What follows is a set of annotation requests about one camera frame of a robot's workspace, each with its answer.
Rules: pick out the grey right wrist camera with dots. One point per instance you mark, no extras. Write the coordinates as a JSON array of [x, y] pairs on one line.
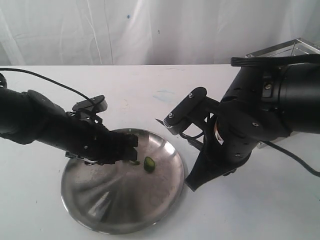
[[186, 106]]

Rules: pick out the white backdrop curtain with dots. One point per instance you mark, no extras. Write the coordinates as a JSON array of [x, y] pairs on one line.
[[149, 32]]

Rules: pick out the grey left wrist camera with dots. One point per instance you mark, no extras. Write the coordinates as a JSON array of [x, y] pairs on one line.
[[96, 104]]

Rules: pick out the round stainless steel plate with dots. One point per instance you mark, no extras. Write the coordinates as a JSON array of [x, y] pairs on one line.
[[123, 198]]

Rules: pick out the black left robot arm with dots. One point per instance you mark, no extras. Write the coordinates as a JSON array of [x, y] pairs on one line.
[[29, 116]]

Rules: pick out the black kitchen knife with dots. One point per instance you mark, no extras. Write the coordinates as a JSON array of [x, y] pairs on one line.
[[179, 129]]

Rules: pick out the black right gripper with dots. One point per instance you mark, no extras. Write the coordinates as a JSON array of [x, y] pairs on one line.
[[217, 160]]

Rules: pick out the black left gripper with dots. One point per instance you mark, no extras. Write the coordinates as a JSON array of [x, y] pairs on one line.
[[102, 146]]

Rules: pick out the chrome wire utensil basket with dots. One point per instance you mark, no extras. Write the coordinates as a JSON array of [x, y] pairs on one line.
[[275, 52]]

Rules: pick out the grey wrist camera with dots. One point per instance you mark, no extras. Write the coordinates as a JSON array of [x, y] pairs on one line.
[[186, 106], [96, 104]]

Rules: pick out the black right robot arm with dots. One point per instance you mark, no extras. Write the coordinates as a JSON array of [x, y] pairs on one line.
[[223, 120]]

